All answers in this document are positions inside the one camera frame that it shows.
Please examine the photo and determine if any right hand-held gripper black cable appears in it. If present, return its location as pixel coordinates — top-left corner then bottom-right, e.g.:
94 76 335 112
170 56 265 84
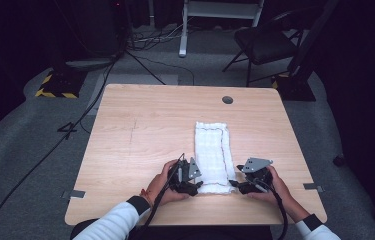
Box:
254 179 289 240

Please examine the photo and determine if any bundle of floor cables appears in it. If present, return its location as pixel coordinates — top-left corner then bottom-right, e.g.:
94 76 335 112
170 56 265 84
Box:
126 23 191 52

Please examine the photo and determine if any person's left hand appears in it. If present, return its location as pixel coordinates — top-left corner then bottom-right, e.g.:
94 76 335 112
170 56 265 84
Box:
146 159 190 207

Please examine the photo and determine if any hand-held gripper black cable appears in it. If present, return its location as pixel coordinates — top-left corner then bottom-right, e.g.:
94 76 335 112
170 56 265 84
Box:
137 152 186 240
254 179 289 240

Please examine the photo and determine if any thin black floor cable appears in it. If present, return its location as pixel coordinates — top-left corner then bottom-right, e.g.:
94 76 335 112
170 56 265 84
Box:
125 49 196 87

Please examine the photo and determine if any person's dark clothing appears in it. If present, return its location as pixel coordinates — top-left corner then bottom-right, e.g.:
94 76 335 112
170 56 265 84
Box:
70 218 273 240

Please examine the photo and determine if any long black floor cable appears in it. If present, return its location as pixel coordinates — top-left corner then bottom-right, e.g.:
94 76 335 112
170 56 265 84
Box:
0 53 124 240

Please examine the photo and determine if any small black floor object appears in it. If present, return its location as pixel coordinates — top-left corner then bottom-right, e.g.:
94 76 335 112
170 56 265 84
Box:
332 153 347 167

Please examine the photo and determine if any black folding chair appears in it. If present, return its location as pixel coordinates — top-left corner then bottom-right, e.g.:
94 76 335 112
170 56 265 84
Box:
222 9 305 88

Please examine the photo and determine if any black slanted stand with base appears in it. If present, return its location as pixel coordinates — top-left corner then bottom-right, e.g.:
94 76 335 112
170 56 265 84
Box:
270 0 340 102

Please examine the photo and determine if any left hand-held gripper black cable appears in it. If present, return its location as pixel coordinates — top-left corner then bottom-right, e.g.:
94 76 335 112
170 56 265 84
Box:
137 152 186 240

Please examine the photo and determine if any black stand base striped tape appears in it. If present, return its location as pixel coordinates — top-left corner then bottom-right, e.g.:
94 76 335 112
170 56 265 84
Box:
34 66 88 100

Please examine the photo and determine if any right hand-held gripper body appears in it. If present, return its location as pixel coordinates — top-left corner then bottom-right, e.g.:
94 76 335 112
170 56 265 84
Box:
236 157 275 195

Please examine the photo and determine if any grey tape strip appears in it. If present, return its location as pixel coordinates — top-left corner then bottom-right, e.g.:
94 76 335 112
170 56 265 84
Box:
303 182 325 193
62 189 87 200

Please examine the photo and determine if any white metal stand frame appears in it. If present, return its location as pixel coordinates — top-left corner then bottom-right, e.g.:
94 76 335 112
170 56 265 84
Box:
178 0 265 58

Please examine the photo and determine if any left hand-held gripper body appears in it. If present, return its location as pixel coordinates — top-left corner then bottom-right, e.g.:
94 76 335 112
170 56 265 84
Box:
168 156 204 197

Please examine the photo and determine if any person's right hand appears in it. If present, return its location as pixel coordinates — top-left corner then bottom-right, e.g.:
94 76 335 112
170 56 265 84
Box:
246 165 293 207

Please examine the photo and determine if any white towel with embroidered border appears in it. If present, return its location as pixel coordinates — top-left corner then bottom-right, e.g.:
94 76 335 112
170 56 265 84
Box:
193 121 239 195

